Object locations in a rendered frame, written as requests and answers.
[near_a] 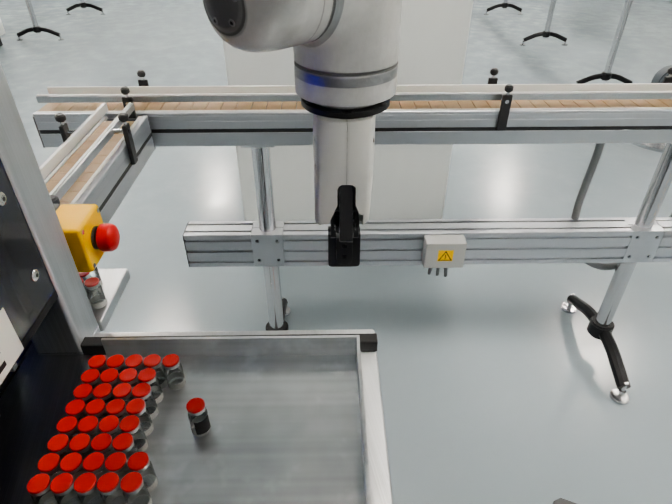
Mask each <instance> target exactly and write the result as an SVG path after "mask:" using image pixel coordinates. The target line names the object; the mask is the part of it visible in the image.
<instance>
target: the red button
mask: <svg viewBox="0 0 672 504"><path fill-rule="evenodd" d="M119 242H120V234H119V230H118V228H117V226H116V225H114V224H112V223H101V224H100V225H99V226H98V228H97V230H96V244H97V247H98V248H99V250H100V251H102V252H112V251H114V250H116V249H117V248H118V246H119Z"/></svg>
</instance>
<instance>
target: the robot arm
mask: <svg viewBox="0 0 672 504"><path fill-rule="evenodd" d="M203 5H204V9H205V12H206V15H207V17H208V20H209V22H210V24H211V25H212V27H213V29H214V30H215V32H216V33H217V34H218V35H219V36H220V38H221V39H222V40H223V41H225V42H226V43H228V44H229V45H231V46H232V47H234V48H237V49H239V50H242V51H246V52H256V53H260V52H270V51H277V50H282V49H286V48H290V47H293V53H294V77H295V92H296V94H297V95H298V96H299V97H301V105H302V107H303V108H305V110H307V111H308V112H310V113H313V158H314V205H315V221H316V223H317V224H319V225H322V224H329V222H330V224H331V226H328V264H329V266H331V267H356V266H359V264H360V239H361V233H360V226H359V222H362V225H363V224H365V223H366V222H367V221H368V220H369V213H370V202H371V191H372V178H373V162H374V142H375V118H376V114H379V113H381V112H383V111H385V110H387V108H388V107H389V106H390V98H391V97H393V96H394V95H395V93H396V87H397V73H398V56H399V42H400V27H401V13H402V0H203Z"/></svg>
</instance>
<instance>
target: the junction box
mask: <svg viewBox="0 0 672 504"><path fill-rule="evenodd" d="M466 249H467V242H466V239H465V237H464V235H425V236H424V242H423V250H422V262H423V266H424V268H462V267H463V265H464V259H465V254H466Z"/></svg>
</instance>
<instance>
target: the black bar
mask: <svg viewBox="0 0 672 504"><path fill-rule="evenodd" d="M322 335H359V336H360V350H361V352H367V351H377V345H378V340H377V334H376V333H366V334H284V335H203V336H121V337H84V339H83V341H82V343H81V345H80V347H81V349H82V351H83V354H84V355H106V352H105V350H104V347H103V344H102V342H101V339H102V338H140V337H231V336H322Z"/></svg>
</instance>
